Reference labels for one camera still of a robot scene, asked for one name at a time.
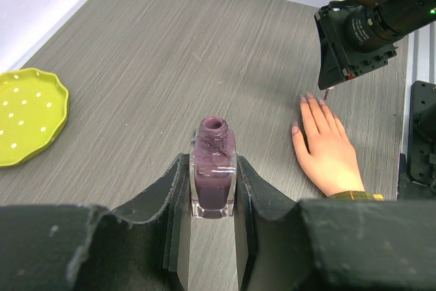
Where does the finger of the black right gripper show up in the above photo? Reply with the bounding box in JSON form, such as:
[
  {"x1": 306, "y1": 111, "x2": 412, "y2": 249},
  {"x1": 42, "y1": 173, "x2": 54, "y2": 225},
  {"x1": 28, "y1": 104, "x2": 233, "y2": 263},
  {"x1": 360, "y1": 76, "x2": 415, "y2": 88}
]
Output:
[{"x1": 315, "y1": 14, "x2": 347, "y2": 90}]

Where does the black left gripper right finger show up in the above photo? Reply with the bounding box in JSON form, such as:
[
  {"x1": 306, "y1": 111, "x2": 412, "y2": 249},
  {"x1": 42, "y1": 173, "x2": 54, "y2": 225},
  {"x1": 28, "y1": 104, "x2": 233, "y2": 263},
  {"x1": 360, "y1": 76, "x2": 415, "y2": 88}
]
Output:
[{"x1": 236, "y1": 157, "x2": 435, "y2": 290}]

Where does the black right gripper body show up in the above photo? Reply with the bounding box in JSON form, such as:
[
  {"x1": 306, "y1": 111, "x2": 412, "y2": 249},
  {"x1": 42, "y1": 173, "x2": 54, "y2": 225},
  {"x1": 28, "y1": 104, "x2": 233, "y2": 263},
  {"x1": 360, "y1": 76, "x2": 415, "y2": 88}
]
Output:
[{"x1": 314, "y1": 1, "x2": 398, "y2": 82}]

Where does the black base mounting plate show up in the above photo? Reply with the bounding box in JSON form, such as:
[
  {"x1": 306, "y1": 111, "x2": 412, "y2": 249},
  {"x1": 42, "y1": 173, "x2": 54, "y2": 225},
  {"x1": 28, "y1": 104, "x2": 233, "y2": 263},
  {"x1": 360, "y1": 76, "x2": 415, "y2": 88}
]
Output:
[{"x1": 397, "y1": 81, "x2": 435, "y2": 200}]

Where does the green polka dot dish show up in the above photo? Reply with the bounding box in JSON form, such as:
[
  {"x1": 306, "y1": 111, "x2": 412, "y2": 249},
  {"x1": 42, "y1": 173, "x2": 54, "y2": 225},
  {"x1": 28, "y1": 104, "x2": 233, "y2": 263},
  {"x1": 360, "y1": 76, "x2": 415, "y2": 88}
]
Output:
[{"x1": 0, "y1": 67, "x2": 69, "y2": 168}]

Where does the mannequin hand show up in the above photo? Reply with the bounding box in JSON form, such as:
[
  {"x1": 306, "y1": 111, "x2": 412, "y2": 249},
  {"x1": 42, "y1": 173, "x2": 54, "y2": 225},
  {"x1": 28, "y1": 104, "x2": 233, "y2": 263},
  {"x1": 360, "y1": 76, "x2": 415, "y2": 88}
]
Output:
[{"x1": 291, "y1": 94, "x2": 365, "y2": 196}]

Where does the purple nail polish bottle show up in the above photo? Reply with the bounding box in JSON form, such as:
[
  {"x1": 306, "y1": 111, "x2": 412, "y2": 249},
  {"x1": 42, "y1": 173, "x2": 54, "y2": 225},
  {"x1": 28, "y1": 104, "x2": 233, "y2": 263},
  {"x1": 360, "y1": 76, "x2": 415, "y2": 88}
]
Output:
[{"x1": 189, "y1": 116, "x2": 238, "y2": 219}]

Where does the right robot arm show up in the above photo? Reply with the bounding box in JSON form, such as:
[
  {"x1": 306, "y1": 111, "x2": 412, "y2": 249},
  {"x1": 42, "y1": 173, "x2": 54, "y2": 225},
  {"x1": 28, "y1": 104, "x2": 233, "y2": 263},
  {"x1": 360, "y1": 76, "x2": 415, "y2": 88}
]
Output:
[{"x1": 314, "y1": 0, "x2": 435, "y2": 90}]

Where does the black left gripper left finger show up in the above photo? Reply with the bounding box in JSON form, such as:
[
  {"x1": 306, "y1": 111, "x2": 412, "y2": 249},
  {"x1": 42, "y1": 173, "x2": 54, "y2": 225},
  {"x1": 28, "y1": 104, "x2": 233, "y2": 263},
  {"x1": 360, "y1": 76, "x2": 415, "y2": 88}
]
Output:
[{"x1": 1, "y1": 154, "x2": 190, "y2": 290}]

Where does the yellow plaid shirt sleeve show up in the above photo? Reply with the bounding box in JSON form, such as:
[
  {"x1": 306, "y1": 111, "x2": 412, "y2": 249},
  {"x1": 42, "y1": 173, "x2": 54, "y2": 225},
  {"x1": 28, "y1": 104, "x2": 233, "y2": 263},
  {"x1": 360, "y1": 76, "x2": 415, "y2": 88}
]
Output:
[{"x1": 328, "y1": 191, "x2": 384, "y2": 201}]

